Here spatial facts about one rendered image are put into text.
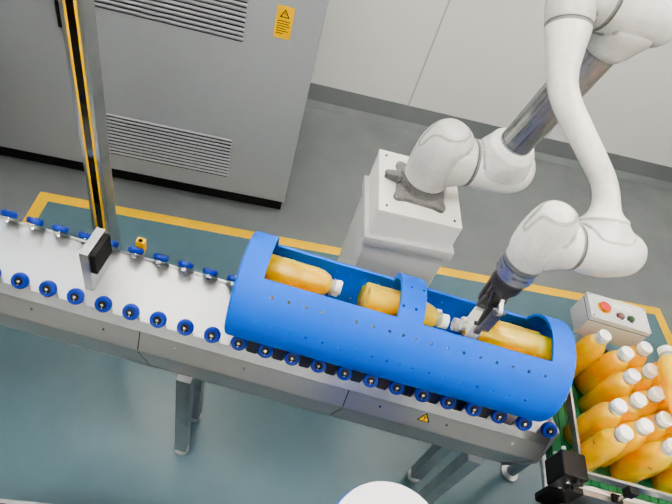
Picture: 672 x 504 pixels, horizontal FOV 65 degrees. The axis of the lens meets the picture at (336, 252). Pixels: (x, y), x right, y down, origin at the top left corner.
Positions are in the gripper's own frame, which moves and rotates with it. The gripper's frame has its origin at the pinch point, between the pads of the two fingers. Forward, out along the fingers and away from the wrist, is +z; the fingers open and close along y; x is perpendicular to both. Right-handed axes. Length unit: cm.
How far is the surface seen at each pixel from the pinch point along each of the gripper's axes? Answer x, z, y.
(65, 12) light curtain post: -118, -33, -30
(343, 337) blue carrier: -32.3, 4.1, 12.6
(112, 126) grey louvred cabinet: -161, 80, -125
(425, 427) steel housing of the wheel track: 0.3, 34.9, 13.6
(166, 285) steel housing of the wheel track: -83, 27, -4
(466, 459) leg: 23, 58, 8
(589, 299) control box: 43, 10, -31
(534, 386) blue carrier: 16.8, 3.0, 11.8
